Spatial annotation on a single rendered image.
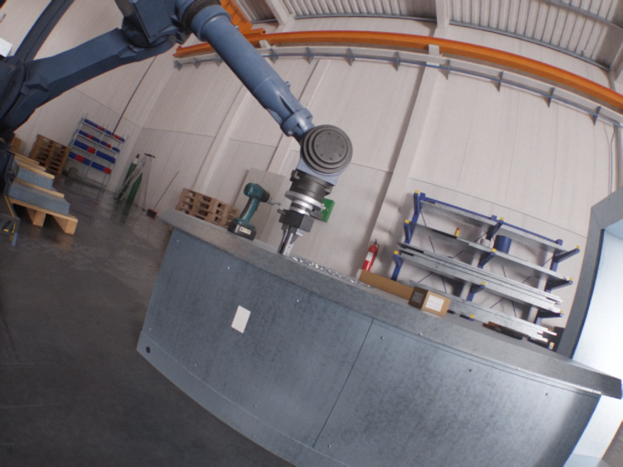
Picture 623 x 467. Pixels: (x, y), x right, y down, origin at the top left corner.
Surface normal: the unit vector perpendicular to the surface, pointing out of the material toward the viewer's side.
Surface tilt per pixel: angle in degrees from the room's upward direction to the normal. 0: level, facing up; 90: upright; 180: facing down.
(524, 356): 68
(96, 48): 90
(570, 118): 90
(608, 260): 90
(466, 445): 90
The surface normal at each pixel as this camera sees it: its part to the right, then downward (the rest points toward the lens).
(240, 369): -0.32, -0.19
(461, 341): -0.16, -0.53
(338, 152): 0.20, 0.01
